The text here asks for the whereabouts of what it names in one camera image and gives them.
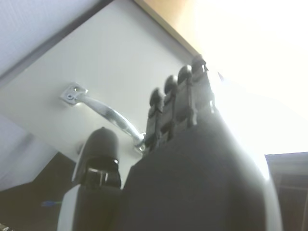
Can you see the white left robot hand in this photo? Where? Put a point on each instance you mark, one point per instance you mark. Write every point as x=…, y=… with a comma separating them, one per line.
x=192, y=180

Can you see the white cabinet door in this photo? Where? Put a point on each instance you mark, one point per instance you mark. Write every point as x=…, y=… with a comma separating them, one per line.
x=120, y=60

